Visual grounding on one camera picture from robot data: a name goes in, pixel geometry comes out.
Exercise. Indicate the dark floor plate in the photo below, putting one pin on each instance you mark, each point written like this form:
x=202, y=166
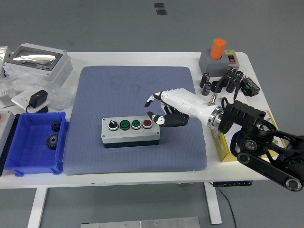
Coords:
x=161, y=12
x=159, y=5

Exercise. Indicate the yellow white cardboard box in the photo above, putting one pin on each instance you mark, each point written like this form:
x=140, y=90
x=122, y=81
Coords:
x=224, y=152

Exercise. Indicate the black cylindrical capacitor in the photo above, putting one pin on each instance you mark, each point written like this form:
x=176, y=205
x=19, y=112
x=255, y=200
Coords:
x=206, y=88
x=231, y=70
x=204, y=80
x=239, y=75
x=226, y=81
x=230, y=86

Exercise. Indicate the clear plastic bag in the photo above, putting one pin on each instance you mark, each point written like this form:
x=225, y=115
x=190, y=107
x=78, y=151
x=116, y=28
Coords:
x=26, y=80

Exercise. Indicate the small black gear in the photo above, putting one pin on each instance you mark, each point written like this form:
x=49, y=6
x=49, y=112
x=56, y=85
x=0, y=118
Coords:
x=55, y=127

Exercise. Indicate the white red-black push switch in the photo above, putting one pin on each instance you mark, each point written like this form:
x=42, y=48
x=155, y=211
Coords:
x=232, y=59

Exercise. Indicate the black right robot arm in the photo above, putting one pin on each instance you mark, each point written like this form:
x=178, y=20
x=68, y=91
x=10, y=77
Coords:
x=251, y=142

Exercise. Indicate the silver foil packet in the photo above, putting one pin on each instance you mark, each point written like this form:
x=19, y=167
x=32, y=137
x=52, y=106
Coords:
x=3, y=54

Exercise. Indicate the black power adapter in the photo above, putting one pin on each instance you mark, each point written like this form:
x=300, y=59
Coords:
x=38, y=97

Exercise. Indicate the white table leg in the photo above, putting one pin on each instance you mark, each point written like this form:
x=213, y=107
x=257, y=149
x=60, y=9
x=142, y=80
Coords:
x=36, y=209
x=214, y=206

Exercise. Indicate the white socket plate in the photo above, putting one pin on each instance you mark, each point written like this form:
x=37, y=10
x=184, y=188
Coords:
x=20, y=98

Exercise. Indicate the blue plastic bin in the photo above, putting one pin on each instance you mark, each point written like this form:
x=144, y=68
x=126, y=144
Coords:
x=28, y=154

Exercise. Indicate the grey four-button control box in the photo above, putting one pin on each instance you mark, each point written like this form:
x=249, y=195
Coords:
x=130, y=134

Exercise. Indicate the grey enclosure with clear window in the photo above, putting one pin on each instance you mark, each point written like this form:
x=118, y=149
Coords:
x=54, y=73

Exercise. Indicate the grey block base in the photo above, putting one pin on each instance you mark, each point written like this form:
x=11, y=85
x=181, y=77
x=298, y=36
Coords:
x=211, y=66

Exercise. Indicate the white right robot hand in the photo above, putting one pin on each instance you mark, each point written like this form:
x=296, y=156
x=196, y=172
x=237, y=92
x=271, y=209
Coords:
x=183, y=99

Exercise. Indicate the grey-blue table mat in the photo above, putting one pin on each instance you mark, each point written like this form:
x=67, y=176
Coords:
x=107, y=90

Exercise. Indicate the large black gear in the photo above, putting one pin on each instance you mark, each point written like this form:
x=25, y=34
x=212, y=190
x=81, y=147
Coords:
x=52, y=141

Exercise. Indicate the black table control panel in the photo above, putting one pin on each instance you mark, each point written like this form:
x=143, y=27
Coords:
x=232, y=184

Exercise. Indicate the orange cylinder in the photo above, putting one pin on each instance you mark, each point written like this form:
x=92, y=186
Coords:
x=217, y=48

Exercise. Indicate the black module with green terminal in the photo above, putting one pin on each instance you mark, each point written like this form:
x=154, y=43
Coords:
x=250, y=86

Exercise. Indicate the silver metal plate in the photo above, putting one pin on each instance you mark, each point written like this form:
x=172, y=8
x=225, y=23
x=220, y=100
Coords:
x=142, y=223

